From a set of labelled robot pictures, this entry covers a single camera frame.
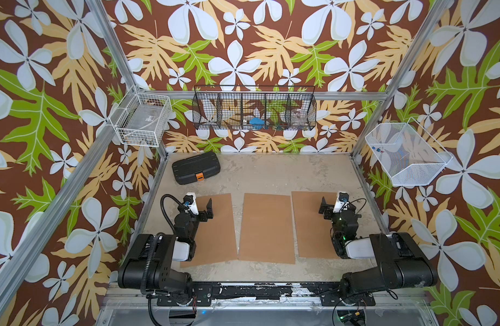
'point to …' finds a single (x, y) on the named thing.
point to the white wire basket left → (142, 119)
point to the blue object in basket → (257, 123)
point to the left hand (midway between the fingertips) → (200, 197)
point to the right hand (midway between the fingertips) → (334, 198)
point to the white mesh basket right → (410, 155)
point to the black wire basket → (257, 107)
